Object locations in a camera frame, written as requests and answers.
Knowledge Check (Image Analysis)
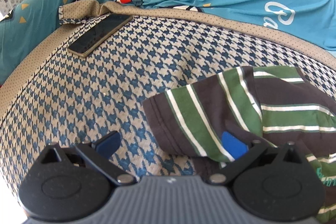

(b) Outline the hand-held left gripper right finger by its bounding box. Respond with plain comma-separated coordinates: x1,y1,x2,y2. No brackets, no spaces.
209,131,307,185

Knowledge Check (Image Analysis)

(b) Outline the blue beige houndstooth mat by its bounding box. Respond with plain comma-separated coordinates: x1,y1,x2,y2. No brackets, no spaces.
0,1,336,214

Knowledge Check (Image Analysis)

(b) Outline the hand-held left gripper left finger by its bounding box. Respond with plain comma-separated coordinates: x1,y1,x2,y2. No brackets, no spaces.
39,131,136,185

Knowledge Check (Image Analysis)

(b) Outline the green brown striped shirt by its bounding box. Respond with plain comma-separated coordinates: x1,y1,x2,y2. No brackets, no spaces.
143,65,336,224

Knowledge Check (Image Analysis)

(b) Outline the teal triangle print pillow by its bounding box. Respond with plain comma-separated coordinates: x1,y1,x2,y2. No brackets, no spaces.
0,0,95,83

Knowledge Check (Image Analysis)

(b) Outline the black smartphone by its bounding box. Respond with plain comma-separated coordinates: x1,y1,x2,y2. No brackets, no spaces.
68,14,133,58

